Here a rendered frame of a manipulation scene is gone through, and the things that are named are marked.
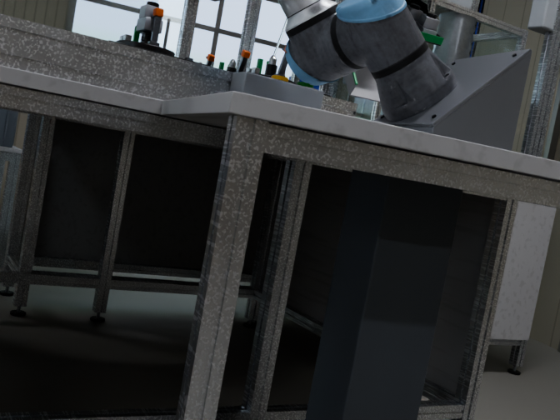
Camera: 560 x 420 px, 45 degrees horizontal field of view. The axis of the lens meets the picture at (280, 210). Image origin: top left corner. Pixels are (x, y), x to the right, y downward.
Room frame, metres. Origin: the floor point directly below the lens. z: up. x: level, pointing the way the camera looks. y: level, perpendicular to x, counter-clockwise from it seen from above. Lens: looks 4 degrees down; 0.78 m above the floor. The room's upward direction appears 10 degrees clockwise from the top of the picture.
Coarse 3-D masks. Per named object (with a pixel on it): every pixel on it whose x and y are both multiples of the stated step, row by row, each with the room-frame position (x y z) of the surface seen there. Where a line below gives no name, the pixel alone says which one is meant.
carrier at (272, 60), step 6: (258, 60) 1.84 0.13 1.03; (270, 60) 1.80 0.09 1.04; (276, 60) 1.81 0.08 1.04; (258, 66) 1.83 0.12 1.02; (270, 66) 1.80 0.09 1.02; (276, 66) 1.80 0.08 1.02; (252, 72) 1.76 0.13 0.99; (258, 72) 1.77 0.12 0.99; (270, 72) 1.80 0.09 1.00; (276, 72) 1.81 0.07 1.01; (330, 96) 1.77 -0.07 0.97
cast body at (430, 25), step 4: (428, 12) 1.96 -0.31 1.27; (420, 16) 1.99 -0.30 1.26; (424, 16) 1.97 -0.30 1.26; (428, 16) 1.96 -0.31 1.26; (432, 16) 1.96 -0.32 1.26; (436, 16) 1.96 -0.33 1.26; (420, 20) 1.99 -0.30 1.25; (424, 20) 1.96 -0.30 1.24; (428, 20) 1.96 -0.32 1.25; (432, 20) 1.96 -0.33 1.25; (436, 20) 1.96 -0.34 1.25; (420, 24) 1.98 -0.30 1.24; (424, 24) 1.96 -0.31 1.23; (428, 24) 1.96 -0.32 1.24; (432, 24) 1.96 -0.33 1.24; (436, 24) 1.97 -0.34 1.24; (420, 28) 1.97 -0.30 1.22; (424, 28) 1.95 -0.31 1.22; (428, 28) 1.97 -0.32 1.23; (432, 28) 1.97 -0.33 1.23; (436, 28) 1.97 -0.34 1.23; (428, 32) 1.96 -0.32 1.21; (432, 32) 1.96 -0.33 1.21; (436, 32) 1.96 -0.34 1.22
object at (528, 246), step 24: (528, 216) 3.07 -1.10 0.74; (552, 216) 3.16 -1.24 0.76; (528, 240) 3.09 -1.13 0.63; (528, 264) 3.11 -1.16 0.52; (504, 288) 3.04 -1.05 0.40; (528, 288) 3.12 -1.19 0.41; (504, 312) 3.06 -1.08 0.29; (528, 312) 3.14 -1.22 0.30; (504, 336) 3.08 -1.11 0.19; (528, 336) 3.16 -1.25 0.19
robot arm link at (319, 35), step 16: (288, 0) 1.34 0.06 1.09; (304, 0) 1.33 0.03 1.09; (320, 0) 1.34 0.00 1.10; (288, 16) 1.36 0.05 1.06; (304, 16) 1.33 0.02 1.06; (320, 16) 1.32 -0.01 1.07; (288, 32) 1.36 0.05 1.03; (304, 32) 1.33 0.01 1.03; (320, 32) 1.33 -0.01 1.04; (288, 48) 1.39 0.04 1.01; (304, 48) 1.35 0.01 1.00; (320, 48) 1.33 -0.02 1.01; (288, 64) 1.39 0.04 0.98; (304, 64) 1.36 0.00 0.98; (320, 64) 1.34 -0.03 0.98; (336, 64) 1.33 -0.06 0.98; (304, 80) 1.39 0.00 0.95; (320, 80) 1.38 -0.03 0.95; (336, 80) 1.40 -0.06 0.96
